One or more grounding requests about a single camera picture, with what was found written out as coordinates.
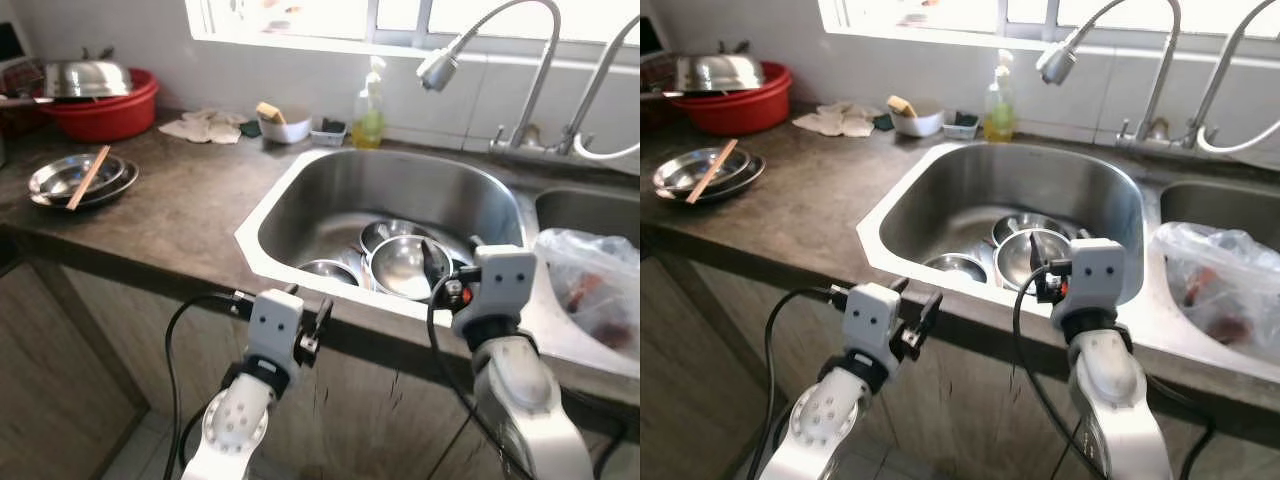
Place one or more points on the wooden chopstick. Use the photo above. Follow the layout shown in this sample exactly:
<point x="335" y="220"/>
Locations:
<point x="711" y="172"/>
<point x="88" y="178"/>

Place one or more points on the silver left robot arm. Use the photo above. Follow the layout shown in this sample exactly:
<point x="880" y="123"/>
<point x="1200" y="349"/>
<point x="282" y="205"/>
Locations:
<point x="235" y="425"/>
<point x="825" y="425"/>

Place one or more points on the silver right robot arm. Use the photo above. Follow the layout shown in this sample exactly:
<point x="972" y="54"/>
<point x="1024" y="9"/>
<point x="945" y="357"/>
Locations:
<point x="1115" y="395"/>
<point x="520" y="400"/>

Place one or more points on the large steel bowl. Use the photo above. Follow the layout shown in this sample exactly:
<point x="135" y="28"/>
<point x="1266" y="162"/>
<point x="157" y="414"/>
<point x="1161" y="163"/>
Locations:
<point x="1012" y="262"/>
<point x="405" y="268"/>

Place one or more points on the small steel bowl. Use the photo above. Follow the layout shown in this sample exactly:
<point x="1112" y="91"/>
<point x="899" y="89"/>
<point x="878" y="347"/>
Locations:
<point x="328" y="272"/>
<point x="955" y="266"/>

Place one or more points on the clear plastic bag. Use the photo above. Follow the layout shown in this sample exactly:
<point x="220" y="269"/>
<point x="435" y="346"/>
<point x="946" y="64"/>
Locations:
<point x="590" y="290"/>
<point x="1215" y="285"/>

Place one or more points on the yellow dish soap bottle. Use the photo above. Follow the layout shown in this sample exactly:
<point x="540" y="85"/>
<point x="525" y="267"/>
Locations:
<point x="368" y="120"/>
<point x="998" y="115"/>

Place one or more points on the small white tray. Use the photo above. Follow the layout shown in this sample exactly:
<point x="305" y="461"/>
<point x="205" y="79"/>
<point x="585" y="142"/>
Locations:
<point x="961" y="127"/>
<point x="329" y="133"/>

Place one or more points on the white ceramic bowl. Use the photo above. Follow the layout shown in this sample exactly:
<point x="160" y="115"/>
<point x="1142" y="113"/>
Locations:
<point x="288" y="130"/>
<point x="920" y="123"/>

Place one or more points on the green scouring pad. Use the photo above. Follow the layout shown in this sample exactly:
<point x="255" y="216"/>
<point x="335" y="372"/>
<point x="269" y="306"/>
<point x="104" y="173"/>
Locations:
<point x="883" y="122"/>
<point x="250" y="129"/>

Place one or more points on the gooseneck faucet with spray head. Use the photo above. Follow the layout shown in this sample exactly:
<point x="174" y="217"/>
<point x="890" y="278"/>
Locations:
<point x="1056" y="63"/>
<point x="438" y="68"/>

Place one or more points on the beige cloth rag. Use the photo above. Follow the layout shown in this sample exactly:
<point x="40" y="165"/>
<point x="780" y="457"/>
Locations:
<point x="840" y="122"/>
<point x="205" y="127"/>

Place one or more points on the yellow sponge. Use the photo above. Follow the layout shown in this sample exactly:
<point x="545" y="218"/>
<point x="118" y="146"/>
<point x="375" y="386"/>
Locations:
<point x="269" y="111"/>
<point x="901" y="105"/>

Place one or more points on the wide steel plate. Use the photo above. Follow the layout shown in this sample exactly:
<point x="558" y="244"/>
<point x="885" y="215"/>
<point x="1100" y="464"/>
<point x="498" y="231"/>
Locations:
<point x="745" y="180"/>
<point x="120" y="185"/>

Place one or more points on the red plastic basin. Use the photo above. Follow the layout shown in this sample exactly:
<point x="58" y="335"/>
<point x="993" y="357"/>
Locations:
<point x="105" y="118"/>
<point x="740" y="110"/>

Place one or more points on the flat red plastic basket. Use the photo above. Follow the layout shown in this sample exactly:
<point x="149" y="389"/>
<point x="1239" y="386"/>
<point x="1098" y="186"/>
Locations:
<point x="655" y="75"/>
<point x="20" y="80"/>

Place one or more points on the upturned steel mixing bowl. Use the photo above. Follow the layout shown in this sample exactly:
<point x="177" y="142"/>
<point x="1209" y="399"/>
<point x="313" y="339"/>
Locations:
<point x="88" y="78"/>
<point x="720" y="72"/>

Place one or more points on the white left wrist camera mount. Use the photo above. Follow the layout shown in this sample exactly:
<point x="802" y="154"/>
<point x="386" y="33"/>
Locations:
<point x="870" y="320"/>
<point x="272" y="325"/>

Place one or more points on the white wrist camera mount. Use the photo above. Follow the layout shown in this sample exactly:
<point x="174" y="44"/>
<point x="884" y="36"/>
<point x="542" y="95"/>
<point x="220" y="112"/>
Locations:
<point x="500" y="280"/>
<point x="1095" y="275"/>
<point x="870" y="320"/>
<point x="272" y="325"/>

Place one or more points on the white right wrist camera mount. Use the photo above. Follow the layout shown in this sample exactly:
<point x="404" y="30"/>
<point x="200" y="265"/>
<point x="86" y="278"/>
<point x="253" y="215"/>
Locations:
<point x="1095" y="275"/>
<point x="500" y="280"/>

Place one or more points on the white window frame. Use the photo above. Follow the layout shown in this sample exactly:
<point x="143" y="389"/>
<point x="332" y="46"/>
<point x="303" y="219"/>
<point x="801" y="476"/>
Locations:
<point x="300" y="42"/>
<point x="930" y="37"/>

